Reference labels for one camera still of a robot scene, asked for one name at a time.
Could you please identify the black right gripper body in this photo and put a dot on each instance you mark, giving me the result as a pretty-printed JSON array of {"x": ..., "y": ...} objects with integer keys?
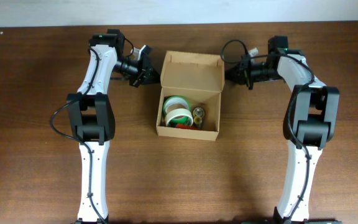
[{"x": 245, "y": 70}]

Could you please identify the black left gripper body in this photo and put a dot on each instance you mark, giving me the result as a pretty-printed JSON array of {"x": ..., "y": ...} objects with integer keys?
[{"x": 143, "y": 69}]

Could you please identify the green tape roll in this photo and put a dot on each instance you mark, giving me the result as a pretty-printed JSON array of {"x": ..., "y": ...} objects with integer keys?
[{"x": 175, "y": 100}]

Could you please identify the cardboard box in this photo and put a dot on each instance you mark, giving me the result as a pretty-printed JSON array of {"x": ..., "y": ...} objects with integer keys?
[{"x": 200, "y": 79}]

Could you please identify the white masking tape roll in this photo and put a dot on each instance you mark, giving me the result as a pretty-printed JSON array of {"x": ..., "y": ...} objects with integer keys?
[{"x": 179, "y": 116}]

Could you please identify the yellow black correction tape dispenser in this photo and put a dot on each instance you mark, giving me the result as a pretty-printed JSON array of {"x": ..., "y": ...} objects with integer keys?
[{"x": 198, "y": 117}]

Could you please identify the orange utility knife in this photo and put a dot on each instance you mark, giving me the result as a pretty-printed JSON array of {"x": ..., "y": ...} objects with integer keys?
[{"x": 183, "y": 126}]

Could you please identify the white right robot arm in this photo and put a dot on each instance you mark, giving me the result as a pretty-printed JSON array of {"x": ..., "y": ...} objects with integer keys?
[{"x": 309, "y": 121}]

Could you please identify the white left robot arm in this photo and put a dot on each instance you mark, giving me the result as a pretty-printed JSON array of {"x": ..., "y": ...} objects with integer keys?
[{"x": 92, "y": 119}]

